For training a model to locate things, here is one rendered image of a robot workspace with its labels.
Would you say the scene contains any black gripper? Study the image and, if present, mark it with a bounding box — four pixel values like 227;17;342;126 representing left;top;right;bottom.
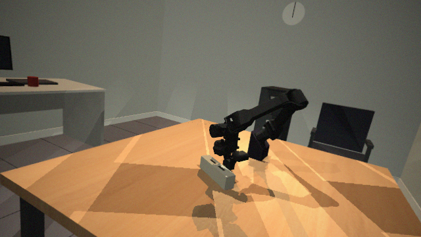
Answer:
214;136;249;169

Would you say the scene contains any black two-prong plug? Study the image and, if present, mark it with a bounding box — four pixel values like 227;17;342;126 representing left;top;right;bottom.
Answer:
222;159;235;170

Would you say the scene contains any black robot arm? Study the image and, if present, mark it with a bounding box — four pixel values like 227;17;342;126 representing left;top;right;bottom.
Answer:
209;89;309;156

